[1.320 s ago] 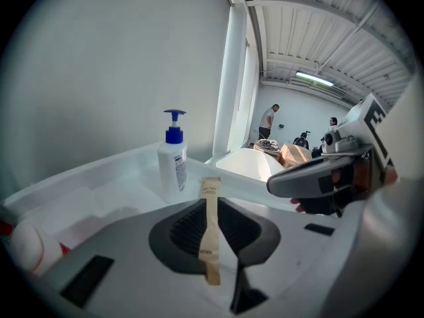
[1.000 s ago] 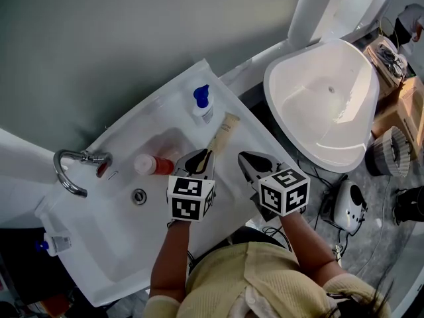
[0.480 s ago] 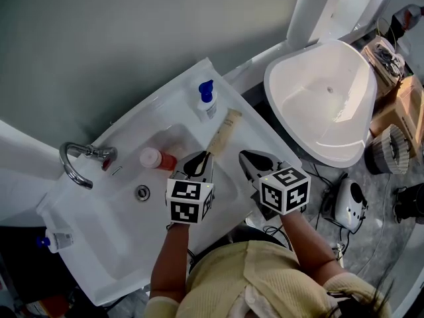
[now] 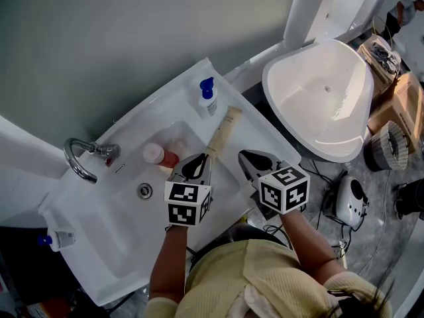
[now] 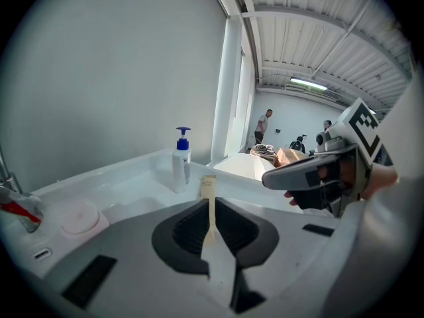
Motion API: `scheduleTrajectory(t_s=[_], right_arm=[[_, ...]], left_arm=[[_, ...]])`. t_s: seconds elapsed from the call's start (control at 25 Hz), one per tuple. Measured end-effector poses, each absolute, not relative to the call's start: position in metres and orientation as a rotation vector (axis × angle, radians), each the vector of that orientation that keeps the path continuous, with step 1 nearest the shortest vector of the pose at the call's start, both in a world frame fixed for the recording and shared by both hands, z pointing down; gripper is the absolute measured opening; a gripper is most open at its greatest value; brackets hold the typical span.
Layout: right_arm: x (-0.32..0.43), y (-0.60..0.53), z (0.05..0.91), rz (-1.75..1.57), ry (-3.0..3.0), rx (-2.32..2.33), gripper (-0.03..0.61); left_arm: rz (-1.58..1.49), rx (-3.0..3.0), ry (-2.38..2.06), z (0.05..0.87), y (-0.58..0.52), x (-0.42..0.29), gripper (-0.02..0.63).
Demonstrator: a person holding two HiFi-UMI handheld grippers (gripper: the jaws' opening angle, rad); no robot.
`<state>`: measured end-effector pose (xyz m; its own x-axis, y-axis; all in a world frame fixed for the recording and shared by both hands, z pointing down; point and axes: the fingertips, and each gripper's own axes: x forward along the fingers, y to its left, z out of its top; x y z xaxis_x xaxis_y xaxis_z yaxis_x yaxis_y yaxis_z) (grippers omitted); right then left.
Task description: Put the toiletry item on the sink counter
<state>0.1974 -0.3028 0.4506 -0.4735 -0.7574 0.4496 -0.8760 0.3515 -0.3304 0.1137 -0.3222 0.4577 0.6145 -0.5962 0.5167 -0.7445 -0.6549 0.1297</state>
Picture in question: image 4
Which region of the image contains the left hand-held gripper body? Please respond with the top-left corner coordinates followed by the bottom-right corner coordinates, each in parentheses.
top-left (162, 180), bottom-right (213, 228)

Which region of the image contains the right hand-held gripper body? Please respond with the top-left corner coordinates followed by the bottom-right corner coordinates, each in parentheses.
top-left (250, 165), bottom-right (312, 221)

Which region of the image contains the wooden brush handle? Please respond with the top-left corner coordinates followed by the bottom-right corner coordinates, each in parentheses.
top-left (205, 105), bottom-right (242, 160)

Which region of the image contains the person's left forearm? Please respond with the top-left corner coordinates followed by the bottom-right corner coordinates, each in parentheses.
top-left (148, 224), bottom-right (189, 303)

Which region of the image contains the person's right forearm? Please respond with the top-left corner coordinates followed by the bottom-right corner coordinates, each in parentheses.
top-left (280, 209), bottom-right (345, 278)

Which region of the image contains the orange tube white cap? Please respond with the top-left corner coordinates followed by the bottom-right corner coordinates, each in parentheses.
top-left (142, 142), bottom-right (180, 169)

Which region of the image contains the metal sink drain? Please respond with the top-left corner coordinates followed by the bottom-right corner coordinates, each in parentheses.
top-left (138, 183), bottom-right (154, 200)

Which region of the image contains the white rounded floor appliance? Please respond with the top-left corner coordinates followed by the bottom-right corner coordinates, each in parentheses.
top-left (325, 174), bottom-right (370, 231)

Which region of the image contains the white pump bottle blue top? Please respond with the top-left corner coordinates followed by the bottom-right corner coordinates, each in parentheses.
top-left (36, 226), bottom-right (77, 253)
top-left (197, 77), bottom-right (219, 121)

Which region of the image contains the white ceramic sink basin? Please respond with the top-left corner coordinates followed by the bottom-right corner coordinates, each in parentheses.
top-left (37, 57), bottom-right (302, 307)

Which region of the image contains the person's pale yellow top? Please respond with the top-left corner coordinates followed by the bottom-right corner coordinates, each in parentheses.
top-left (145, 238), bottom-right (394, 318)

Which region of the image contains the freestanding bathtub white inside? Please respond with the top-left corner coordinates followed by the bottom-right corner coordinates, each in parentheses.
top-left (261, 38), bottom-right (375, 164)

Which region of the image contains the chrome faucet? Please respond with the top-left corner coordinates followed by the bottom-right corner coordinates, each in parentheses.
top-left (63, 138), bottom-right (121, 185)

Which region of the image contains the large closed cardboard box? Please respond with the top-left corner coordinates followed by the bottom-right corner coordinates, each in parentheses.
top-left (367, 71), bottom-right (424, 154)

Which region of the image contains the open cardboard box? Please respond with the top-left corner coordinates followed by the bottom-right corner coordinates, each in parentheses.
top-left (356, 33), bottom-right (403, 102)

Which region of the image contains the white pillar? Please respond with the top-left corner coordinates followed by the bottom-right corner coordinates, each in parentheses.
top-left (284, 0), bottom-right (342, 48)

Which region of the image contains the large grey wall panel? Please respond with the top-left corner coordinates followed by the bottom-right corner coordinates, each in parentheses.
top-left (0, 0), bottom-right (299, 152)

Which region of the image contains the pile of tangled cables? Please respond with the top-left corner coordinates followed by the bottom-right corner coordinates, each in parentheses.
top-left (369, 41), bottom-right (401, 76)

